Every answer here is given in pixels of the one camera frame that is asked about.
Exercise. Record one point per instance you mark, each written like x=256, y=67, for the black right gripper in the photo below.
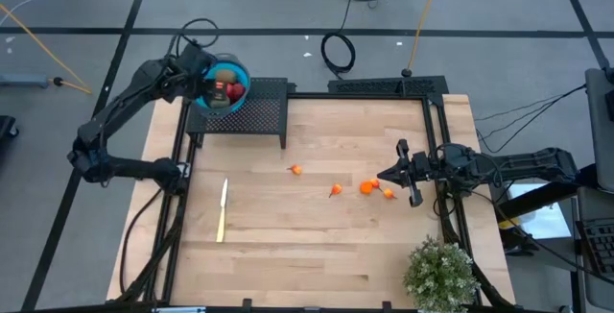
x=419, y=166

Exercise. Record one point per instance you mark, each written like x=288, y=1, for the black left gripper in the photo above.
x=199, y=70

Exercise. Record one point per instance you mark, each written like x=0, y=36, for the red apple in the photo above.
x=237, y=91

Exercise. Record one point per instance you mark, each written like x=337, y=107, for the blue grey collapsible colander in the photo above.
x=243, y=80

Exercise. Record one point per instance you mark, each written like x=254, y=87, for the blocky orange pepper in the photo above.
x=366, y=187

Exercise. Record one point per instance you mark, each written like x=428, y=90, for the round orange pepper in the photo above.
x=337, y=189

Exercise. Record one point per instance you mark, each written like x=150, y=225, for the small yellow orange pepper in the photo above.
x=296, y=169

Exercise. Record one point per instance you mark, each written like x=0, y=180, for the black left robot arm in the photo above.
x=112, y=109

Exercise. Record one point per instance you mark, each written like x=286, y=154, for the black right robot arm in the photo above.
x=527, y=164

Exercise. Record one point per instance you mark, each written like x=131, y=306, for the black perforated metal rack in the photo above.
x=259, y=116

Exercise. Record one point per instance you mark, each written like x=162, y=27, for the black perforated metal shelf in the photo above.
x=384, y=85

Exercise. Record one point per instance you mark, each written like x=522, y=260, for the green artificial potted plant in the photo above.
x=441, y=274

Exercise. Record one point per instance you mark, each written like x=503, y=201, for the grey floor stand base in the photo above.
x=24, y=80

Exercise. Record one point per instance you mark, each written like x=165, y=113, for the grey desk panel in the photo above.
x=599, y=126

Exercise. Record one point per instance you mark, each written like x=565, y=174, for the black equipment base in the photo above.
x=6, y=126

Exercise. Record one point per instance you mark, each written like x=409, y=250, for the black keyboard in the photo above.
x=599, y=246

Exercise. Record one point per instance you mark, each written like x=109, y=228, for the black aluminium table frame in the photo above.
x=355, y=96

